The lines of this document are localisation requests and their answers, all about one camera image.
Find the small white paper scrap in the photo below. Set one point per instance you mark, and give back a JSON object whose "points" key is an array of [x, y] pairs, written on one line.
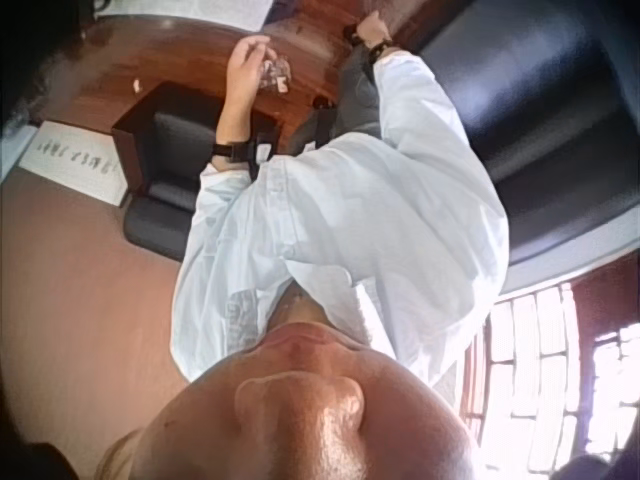
{"points": [[136, 85]]}

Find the window with white grille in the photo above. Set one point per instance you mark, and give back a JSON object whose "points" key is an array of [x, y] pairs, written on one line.
{"points": [[545, 380]]}

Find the person's legs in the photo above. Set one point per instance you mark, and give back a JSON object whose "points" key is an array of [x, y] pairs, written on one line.
{"points": [[356, 95]]}

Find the large black leather sofa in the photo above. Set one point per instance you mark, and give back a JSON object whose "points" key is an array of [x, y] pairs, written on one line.
{"points": [[520, 110]]}

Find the black wrist band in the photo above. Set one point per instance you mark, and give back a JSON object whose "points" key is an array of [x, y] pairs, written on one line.
{"points": [[381, 49], [231, 151]]}

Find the small clear plastic packet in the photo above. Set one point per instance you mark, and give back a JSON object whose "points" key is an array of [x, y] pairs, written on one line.
{"points": [[276, 76]]}

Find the person's left hand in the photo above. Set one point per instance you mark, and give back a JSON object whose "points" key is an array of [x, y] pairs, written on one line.
{"points": [[240, 95]]}

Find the black armchair with wooden frame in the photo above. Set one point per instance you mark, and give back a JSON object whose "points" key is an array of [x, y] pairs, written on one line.
{"points": [[165, 150]]}

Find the white printed sign board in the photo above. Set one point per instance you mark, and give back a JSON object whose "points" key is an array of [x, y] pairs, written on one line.
{"points": [[75, 162]]}

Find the white paper sheet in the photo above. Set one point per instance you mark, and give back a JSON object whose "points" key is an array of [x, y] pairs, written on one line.
{"points": [[225, 11]]}

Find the person's right hand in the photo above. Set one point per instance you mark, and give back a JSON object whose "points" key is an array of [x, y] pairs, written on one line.
{"points": [[371, 29]]}

